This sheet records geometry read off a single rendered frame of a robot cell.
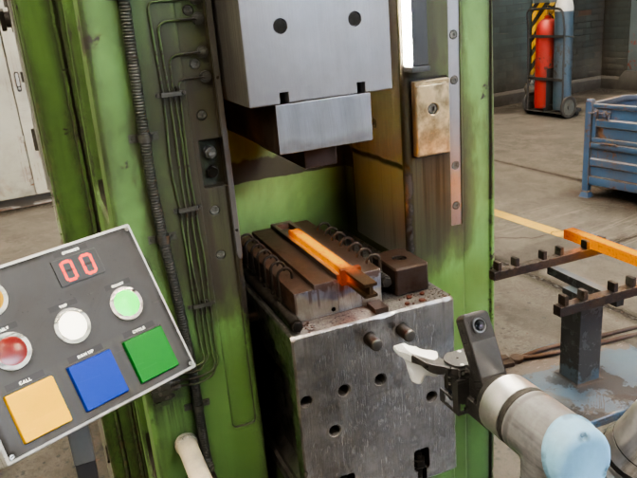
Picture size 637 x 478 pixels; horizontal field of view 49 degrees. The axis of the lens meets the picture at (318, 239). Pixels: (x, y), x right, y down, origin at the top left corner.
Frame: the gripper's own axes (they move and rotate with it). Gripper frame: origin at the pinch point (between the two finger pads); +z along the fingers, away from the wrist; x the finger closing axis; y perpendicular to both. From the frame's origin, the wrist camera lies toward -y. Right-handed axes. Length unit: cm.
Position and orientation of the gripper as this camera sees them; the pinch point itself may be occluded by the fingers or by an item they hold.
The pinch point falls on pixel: (428, 333)
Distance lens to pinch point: 120.5
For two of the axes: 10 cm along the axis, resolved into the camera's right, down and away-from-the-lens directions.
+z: -3.9, -2.7, 8.8
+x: 9.2, -2.0, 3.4
